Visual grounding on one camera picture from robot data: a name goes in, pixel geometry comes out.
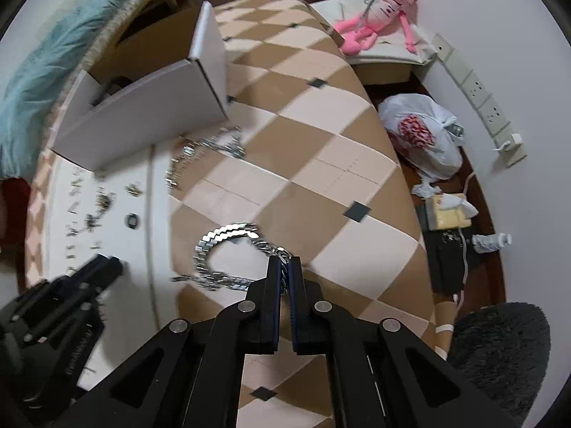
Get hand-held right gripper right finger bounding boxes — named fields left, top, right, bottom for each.
left=289, top=257, right=519, bottom=428

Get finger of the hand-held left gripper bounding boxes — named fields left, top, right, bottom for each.
left=42, top=253, right=117, bottom=297
left=27, top=259, right=124, bottom=340

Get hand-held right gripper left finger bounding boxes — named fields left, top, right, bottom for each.
left=58, top=256, right=287, bottom=428

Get thick silver chain bracelet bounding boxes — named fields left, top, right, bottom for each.
left=172, top=223, right=295, bottom=294

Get scattered small silver jewelry pieces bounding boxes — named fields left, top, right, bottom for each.
left=61, top=167, right=117, bottom=278

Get white board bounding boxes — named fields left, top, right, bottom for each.
left=44, top=149, right=180, bottom=391

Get red cloth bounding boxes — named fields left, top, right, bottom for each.
left=0, top=177, right=35, bottom=249

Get brown beige checkered mat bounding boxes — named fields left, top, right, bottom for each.
left=24, top=0, right=436, bottom=428

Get black cloth bag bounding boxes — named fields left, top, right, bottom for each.
left=421, top=227, right=476, bottom=297

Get open white cardboard box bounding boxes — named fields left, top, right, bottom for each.
left=52, top=1, right=233, bottom=173

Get crumpled white tissue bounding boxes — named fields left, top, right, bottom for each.
left=410, top=181, right=445, bottom=199

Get yellow tissue box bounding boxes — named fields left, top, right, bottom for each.
left=424, top=192, right=478, bottom=232

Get white plastic bag red print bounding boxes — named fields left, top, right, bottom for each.
left=378, top=93, right=467, bottom=182

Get white plastic bottle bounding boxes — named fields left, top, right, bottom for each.
left=471, top=233, right=513, bottom=254

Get teal fluffy blanket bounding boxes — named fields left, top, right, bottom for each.
left=0, top=0, right=167, bottom=180

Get dark grey fluffy rug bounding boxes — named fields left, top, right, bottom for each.
left=446, top=302, right=552, bottom=427

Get beige low cabinet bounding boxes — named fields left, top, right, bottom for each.
left=354, top=63, right=414, bottom=85

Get white plug charger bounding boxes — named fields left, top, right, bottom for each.
left=492, top=132, right=528, bottom=168

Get white folded cushion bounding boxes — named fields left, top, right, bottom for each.
left=309, top=0, right=438, bottom=68

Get pink plush toy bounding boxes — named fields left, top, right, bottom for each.
left=332, top=0, right=420, bottom=57

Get long silver chain necklace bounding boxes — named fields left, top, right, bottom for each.
left=164, top=126, right=247, bottom=193

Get white cable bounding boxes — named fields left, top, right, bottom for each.
left=452, top=169, right=478, bottom=309

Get white wall power socket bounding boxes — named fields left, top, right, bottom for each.
left=461, top=71, right=494, bottom=108
left=477, top=93, right=512, bottom=138

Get blank white wall plate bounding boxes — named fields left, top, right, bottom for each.
left=446, top=52, right=474, bottom=83

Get single-hole white wall plate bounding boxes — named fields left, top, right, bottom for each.
left=430, top=33, right=456, bottom=62

